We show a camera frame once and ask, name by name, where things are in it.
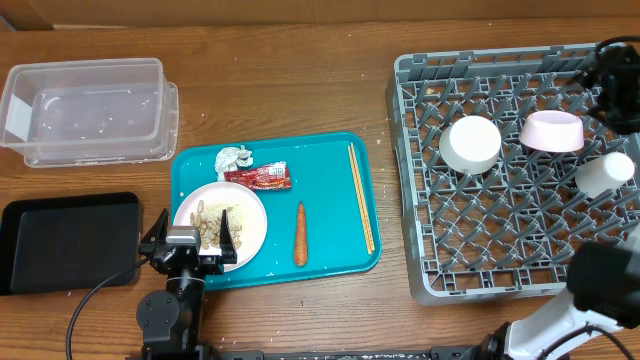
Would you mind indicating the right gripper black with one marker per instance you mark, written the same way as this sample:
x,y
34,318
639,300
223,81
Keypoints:
x,y
605,72

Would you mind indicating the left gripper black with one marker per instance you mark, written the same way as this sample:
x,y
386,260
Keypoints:
x,y
214,264

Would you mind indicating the pink bowl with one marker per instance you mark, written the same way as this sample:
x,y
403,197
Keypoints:
x,y
553,131

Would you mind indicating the white cup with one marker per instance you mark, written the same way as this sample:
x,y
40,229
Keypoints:
x,y
607,172

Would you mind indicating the white bowl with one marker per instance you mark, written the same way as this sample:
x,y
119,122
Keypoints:
x,y
471,145

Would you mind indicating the wooden chopstick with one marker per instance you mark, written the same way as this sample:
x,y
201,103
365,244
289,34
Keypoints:
x,y
368,221
359,195

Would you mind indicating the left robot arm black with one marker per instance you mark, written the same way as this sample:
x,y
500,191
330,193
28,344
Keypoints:
x,y
170,319

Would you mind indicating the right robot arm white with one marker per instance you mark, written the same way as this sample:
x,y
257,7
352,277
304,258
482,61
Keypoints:
x,y
602,293

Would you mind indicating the grey dishwasher rack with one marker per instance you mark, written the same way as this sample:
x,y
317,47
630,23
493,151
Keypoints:
x,y
511,231

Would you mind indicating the peanuts and rice food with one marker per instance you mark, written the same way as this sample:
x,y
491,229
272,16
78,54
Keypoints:
x,y
208,219

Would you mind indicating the white plate with food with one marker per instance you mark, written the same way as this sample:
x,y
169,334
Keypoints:
x,y
255,219

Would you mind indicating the crumpled white napkin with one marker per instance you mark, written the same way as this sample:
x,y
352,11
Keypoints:
x,y
232,159

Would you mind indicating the red snack wrapper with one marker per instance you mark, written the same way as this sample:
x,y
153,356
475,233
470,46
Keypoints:
x,y
273,176

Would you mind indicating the orange carrot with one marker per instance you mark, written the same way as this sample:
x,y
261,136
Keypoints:
x,y
301,244

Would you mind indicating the black plastic tray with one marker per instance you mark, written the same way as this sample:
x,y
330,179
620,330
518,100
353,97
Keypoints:
x,y
68,243

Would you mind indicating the teal serving tray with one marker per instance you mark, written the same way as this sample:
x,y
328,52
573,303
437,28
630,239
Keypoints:
x,y
322,180

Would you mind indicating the clear plastic bin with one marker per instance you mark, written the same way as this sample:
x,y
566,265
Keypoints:
x,y
26,82

